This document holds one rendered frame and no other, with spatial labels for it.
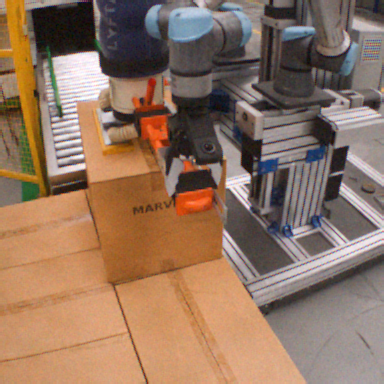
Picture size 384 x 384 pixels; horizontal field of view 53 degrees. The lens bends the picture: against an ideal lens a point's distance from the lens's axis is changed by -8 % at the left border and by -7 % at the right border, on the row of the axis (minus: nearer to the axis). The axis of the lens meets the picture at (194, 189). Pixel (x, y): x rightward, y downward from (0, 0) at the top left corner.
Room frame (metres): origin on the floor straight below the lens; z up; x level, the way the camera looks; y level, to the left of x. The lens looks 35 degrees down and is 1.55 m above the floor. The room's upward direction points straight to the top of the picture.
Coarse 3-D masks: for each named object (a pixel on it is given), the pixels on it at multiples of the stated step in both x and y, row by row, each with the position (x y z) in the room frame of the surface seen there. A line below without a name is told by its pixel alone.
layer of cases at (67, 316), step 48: (0, 240) 1.11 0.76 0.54; (48, 240) 1.12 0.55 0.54; (96, 240) 1.12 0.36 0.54; (0, 288) 0.86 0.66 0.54; (48, 288) 0.88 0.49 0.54; (96, 288) 0.89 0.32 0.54; (144, 288) 0.89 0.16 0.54; (192, 288) 0.89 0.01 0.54; (240, 288) 0.89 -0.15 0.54; (0, 336) 0.66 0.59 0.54; (48, 336) 0.68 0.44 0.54; (96, 336) 0.69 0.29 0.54; (144, 336) 0.70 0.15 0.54; (192, 336) 0.70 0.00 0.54; (240, 336) 0.70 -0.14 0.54
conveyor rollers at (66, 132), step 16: (48, 64) 3.39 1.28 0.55; (64, 64) 3.36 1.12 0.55; (80, 64) 3.32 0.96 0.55; (96, 64) 3.29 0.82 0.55; (48, 80) 2.96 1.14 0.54; (64, 80) 2.92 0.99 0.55; (80, 80) 2.89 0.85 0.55; (96, 80) 2.92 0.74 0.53; (48, 96) 2.61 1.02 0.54; (64, 96) 2.58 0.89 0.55; (80, 96) 2.60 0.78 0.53; (96, 96) 2.56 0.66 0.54; (64, 112) 2.31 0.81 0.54; (64, 128) 2.06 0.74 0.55; (64, 144) 1.88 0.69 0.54; (80, 144) 1.90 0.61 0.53; (64, 160) 1.71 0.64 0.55; (80, 160) 1.73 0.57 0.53
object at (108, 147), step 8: (96, 112) 1.33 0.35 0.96; (104, 112) 1.29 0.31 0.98; (96, 120) 1.27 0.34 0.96; (96, 128) 1.21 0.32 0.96; (104, 128) 1.19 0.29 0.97; (104, 136) 1.14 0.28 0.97; (104, 144) 1.09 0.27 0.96; (112, 144) 1.09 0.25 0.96; (120, 144) 1.09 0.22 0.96; (128, 144) 1.09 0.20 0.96; (104, 152) 1.06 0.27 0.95; (112, 152) 1.06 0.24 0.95; (120, 152) 1.07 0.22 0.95
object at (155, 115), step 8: (160, 104) 1.07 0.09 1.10; (136, 112) 1.03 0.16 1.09; (144, 112) 1.04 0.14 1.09; (152, 112) 1.04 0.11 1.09; (160, 112) 1.04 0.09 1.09; (168, 112) 1.03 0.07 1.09; (136, 120) 0.99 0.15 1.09; (144, 120) 0.97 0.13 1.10; (152, 120) 0.98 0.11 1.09; (160, 120) 0.99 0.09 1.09; (136, 128) 1.00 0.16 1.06; (144, 128) 0.97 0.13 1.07; (160, 128) 0.98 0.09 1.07; (144, 136) 0.97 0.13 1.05
